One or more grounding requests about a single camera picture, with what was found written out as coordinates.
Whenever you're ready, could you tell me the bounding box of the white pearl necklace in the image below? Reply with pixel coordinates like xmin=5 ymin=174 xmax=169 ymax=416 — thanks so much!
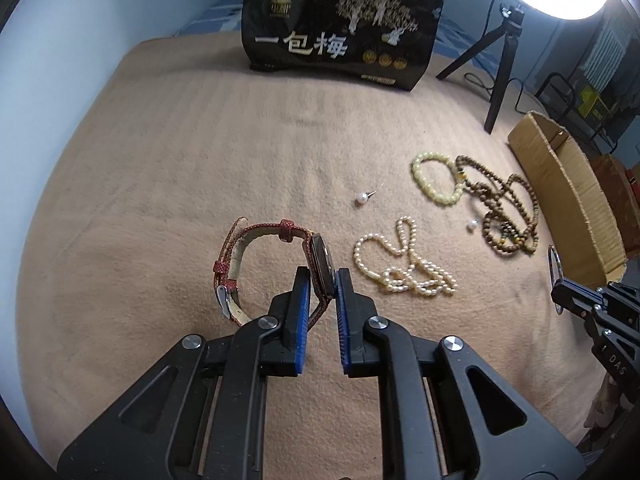
xmin=352 ymin=214 xmax=459 ymax=297

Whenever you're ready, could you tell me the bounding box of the red strap wristwatch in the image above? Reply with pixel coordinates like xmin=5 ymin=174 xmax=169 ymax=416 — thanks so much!
xmin=212 ymin=217 xmax=335 ymax=328

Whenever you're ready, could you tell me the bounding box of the brown wooden bead necklace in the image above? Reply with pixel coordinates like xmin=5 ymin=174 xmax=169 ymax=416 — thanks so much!
xmin=453 ymin=154 xmax=542 ymax=257

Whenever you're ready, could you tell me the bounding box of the right gloved hand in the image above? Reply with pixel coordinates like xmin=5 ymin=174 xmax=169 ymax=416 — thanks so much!
xmin=584 ymin=374 xmax=634 ymax=429

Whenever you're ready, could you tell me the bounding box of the dark blue bangle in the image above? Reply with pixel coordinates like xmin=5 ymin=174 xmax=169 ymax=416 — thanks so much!
xmin=547 ymin=245 xmax=564 ymax=315

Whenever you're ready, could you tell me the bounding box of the open cardboard box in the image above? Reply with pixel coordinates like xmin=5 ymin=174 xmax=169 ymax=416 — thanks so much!
xmin=508 ymin=112 xmax=627 ymax=288

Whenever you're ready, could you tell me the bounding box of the pearl stud earring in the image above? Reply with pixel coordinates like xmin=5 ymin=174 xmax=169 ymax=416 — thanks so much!
xmin=466 ymin=219 xmax=480 ymax=233
xmin=355 ymin=190 xmax=378 ymax=207

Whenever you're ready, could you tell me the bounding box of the orange cloth covered furniture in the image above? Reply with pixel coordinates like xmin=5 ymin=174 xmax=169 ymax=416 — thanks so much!
xmin=591 ymin=155 xmax=639 ymax=258

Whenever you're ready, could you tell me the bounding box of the yellow box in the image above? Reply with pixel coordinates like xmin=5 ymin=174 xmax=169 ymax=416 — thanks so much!
xmin=578 ymin=84 xmax=610 ymax=122

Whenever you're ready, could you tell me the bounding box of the black clothes rack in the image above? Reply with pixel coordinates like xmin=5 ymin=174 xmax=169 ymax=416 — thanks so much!
xmin=535 ymin=72 xmax=618 ymax=154

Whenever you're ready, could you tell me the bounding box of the striped hanging towel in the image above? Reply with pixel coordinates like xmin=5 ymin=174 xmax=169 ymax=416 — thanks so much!
xmin=582 ymin=25 xmax=630 ymax=86

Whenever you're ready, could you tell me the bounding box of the black tripod stand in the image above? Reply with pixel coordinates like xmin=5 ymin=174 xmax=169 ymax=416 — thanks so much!
xmin=435 ymin=3 xmax=526 ymax=136

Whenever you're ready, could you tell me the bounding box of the black snack bag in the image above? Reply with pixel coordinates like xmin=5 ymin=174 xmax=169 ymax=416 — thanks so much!
xmin=241 ymin=0 xmax=444 ymax=91

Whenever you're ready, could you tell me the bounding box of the cream bead bracelet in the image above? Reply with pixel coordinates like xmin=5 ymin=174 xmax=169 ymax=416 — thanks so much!
xmin=410 ymin=150 xmax=468 ymax=207

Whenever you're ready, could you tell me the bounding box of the black power cable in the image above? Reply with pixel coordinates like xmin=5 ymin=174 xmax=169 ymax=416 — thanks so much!
xmin=462 ymin=0 xmax=544 ymax=116

